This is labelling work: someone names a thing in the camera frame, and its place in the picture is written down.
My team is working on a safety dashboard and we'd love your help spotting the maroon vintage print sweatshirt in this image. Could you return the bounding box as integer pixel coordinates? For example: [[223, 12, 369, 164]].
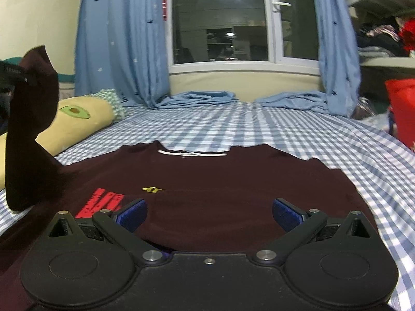
[[1, 46, 372, 310]]

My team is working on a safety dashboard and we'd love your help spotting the clothes heap on shelf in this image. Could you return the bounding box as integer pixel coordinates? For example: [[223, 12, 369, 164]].
[[356, 17, 414, 57]]

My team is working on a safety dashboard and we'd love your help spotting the teal striped headboard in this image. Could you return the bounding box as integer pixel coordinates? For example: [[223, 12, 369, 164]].
[[2, 57, 74, 100]]

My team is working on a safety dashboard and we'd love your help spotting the yellow avocado print pillow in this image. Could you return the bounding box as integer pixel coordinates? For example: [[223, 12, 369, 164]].
[[1, 89, 127, 189]]

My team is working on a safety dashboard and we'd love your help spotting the blue white checkered bed sheet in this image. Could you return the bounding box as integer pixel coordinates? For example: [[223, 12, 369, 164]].
[[0, 98, 415, 311]]

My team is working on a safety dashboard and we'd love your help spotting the left blue star curtain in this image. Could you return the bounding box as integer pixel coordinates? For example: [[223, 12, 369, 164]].
[[74, 0, 236, 110]]

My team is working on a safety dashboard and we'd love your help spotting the blue star curtain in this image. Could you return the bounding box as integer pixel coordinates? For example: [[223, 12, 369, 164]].
[[74, 0, 236, 110], [255, 0, 361, 117]]

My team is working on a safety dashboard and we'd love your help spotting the right blue star curtain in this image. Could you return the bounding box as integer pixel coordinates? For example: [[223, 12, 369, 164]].
[[255, 0, 361, 117]]

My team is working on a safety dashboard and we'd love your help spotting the red shopping bag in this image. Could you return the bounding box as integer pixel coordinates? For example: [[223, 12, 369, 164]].
[[385, 79, 415, 152]]

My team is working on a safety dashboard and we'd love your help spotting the white framed window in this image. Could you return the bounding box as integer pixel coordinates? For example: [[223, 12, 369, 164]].
[[164, 0, 319, 76]]

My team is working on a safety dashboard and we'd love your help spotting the white wall shelf unit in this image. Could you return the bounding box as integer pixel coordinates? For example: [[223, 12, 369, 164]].
[[347, 0, 414, 103]]

